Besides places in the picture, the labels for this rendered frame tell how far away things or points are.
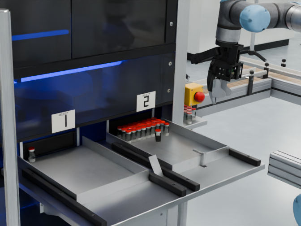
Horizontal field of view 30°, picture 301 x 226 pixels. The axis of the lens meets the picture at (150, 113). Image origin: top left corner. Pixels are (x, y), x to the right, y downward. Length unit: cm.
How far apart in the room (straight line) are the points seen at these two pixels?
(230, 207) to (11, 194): 250
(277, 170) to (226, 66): 117
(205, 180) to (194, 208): 167
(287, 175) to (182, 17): 112
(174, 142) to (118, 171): 31
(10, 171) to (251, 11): 87
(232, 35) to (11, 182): 93
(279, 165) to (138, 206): 136
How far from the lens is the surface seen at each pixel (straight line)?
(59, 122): 176
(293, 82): 266
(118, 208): 155
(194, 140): 201
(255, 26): 163
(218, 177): 175
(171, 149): 192
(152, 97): 197
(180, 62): 203
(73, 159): 183
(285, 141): 454
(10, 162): 102
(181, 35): 201
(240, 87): 251
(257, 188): 371
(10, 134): 100
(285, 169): 280
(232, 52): 175
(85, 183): 168
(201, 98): 211
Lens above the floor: 163
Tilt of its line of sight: 19 degrees down
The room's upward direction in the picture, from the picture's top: 2 degrees clockwise
